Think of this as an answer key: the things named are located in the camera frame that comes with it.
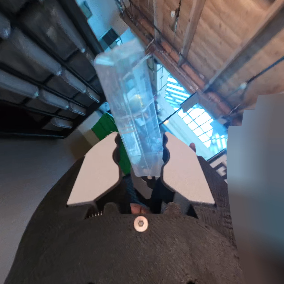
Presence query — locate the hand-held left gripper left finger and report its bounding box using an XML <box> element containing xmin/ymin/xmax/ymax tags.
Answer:
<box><xmin>66</xmin><ymin>132</ymin><xmax>123</xmax><ymax>207</ymax></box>

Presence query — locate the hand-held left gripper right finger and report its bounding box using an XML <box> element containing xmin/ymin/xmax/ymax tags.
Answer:
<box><xmin>160</xmin><ymin>132</ymin><xmax>216</xmax><ymax>206</ymax></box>

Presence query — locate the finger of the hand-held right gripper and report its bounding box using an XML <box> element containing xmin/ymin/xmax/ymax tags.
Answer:
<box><xmin>134</xmin><ymin>177</ymin><xmax>156</xmax><ymax>200</ymax></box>

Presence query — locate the clear plastic drawer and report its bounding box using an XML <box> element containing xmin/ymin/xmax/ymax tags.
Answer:
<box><xmin>94</xmin><ymin>40</ymin><xmax>165</xmax><ymax>179</ymax></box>

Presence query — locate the black drawer cabinet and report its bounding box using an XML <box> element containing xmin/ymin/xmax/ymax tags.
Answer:
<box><xmin>0</xmin><ymin>0</ymin><xmax>107</xmax><ymax>139</ymax></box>

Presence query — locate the green turf mat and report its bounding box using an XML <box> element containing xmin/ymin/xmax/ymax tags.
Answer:
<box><xmin>91</xmin><ymin>112</ymin><xmax>132</xmax><ymax>177</ymax></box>

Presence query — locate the hanging dark panel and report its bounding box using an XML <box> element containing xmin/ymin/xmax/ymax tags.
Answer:
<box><xmin>181</xmin><ymin>92</ymin><xmax>200</xmax><ymax>113</ymax></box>

